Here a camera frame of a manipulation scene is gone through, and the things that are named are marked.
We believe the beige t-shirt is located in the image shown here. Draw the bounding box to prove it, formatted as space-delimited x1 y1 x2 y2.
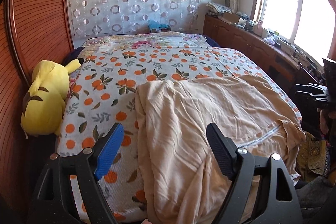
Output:
135 75 306 223

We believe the person's right hand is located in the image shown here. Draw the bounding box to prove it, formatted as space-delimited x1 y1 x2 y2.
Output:
318 109 336 139

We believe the wooden side cabinet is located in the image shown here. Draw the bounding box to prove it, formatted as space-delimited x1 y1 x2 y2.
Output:
203 14 317 94

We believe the yellow patterned cloth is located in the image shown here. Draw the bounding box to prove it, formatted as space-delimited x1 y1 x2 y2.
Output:
296 131 330 182

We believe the yellow pikachu plush toy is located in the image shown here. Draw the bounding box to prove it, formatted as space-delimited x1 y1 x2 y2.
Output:
21 59 84 136

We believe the orange fruit print bedsheet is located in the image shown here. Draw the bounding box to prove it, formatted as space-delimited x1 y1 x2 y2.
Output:
57 47 302 222

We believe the cardboard box on cabinet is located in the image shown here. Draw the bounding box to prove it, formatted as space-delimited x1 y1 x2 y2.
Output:
222 12 240 24

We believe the folded patterned cloth pile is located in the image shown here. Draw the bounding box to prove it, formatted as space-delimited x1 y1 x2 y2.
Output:
206 2 232 14

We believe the floral quilt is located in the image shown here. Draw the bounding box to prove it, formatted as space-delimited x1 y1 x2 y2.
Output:
82 31 210 52

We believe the wooden headboard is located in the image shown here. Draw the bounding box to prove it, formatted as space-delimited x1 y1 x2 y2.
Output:
1 0 74 212

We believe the blue plush toy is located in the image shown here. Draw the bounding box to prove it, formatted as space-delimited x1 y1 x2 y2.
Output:
147 20 171 33

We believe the window with wooden frame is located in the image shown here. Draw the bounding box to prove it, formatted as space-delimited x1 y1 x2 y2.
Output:
251 0 335 67

